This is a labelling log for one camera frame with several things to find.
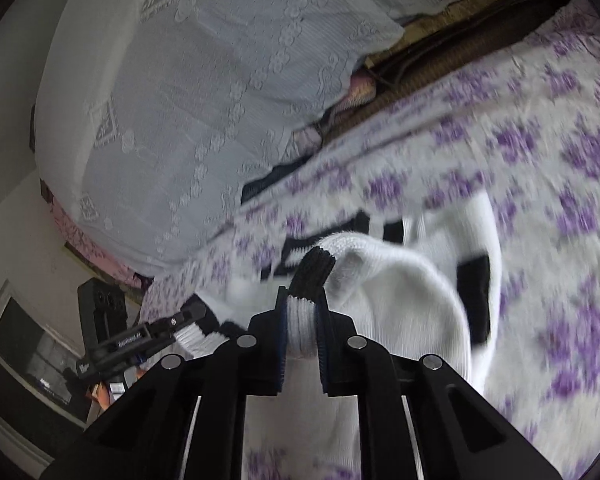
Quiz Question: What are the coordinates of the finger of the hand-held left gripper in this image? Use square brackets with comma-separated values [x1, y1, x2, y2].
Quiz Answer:
[170, 301, 210, 335]

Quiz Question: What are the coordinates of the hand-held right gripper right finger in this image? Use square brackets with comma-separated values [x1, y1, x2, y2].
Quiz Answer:
[315, 299, 564, 480]

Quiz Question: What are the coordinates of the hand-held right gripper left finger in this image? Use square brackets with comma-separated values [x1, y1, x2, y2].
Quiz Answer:
[44, 286, 289, 480]

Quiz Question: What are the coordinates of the white sweater with black trim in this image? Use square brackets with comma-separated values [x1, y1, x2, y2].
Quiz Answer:
[172, 192, 504, 480]

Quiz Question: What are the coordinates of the person's left hand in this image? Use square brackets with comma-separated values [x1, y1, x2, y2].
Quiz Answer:
[86, 366, 148, 409]

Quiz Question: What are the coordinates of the pink bed skirt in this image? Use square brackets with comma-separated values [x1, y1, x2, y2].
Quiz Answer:
[40, 180, 153, 288]

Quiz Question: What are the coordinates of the white framed glass door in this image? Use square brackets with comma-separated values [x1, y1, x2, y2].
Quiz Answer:
[0, 280, 98, 466]

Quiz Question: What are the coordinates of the black cloth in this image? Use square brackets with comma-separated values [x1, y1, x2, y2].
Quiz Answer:
[241, 157, 311, 206]

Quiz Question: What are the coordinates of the white lace cover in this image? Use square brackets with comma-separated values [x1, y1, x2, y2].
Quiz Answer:
[33, 0, 543, 277]

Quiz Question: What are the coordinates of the pink patterned quilt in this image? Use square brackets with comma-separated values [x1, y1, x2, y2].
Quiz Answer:
[292, 71, 383, 153]

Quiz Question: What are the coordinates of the purple floral bedsheet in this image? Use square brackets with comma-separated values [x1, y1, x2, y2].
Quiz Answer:
[139, 0, 600, 480]

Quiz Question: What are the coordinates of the brown woven mat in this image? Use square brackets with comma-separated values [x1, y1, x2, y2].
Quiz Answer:
[325, 0, 567, 137]

